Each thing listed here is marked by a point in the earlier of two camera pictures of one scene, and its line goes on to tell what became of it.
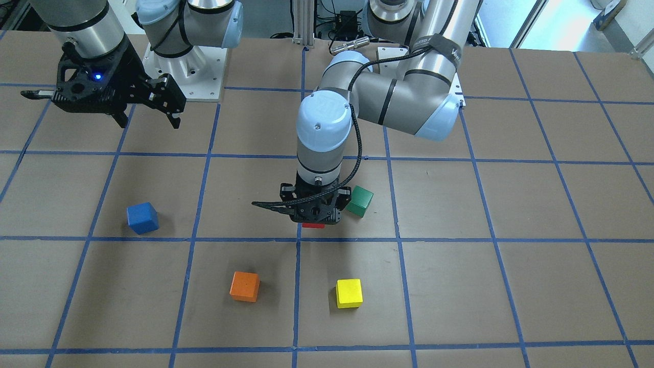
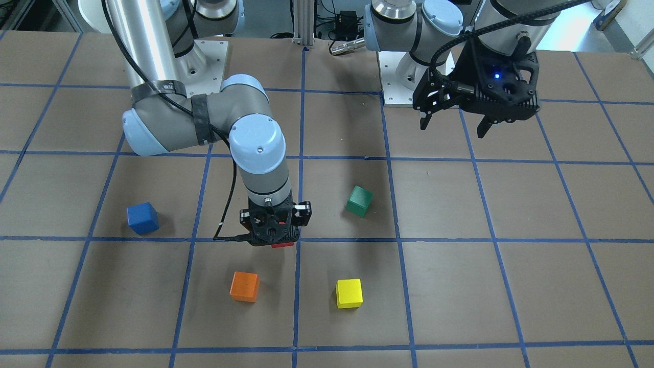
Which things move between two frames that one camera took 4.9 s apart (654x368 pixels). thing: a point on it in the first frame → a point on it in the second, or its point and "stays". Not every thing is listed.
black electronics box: x=346 y=24 stays
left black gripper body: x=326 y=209 → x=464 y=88
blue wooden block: x=143 y=218 stays
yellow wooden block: x=349 y=293 stays
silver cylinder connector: x=345 y=47 stays
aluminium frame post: x=303 y=22 stays
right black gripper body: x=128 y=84 → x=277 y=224
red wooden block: x=313 y=225 → x=282 y=245
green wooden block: x=360 y=199 stays
